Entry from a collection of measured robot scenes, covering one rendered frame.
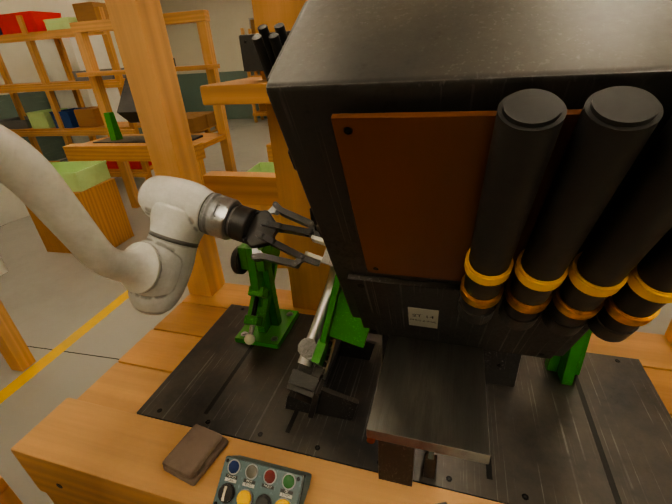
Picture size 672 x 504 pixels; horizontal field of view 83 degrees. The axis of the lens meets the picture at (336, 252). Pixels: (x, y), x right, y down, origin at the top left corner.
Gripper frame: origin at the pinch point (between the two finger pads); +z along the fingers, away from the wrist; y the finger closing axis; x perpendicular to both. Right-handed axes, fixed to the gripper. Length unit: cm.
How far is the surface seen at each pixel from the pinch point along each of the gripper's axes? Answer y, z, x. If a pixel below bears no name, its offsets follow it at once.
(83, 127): 133, -446, 374
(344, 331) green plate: -13.7, 9.1, -3.2
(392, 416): -22.7, 20.1, -16.5
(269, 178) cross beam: 20.7, -27.5, 26.4
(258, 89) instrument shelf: 26.2, -23.5, -7.9
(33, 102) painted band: 191, -692, 499
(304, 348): -19.3, 2.7, 0.5
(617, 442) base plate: -16, 65, 8
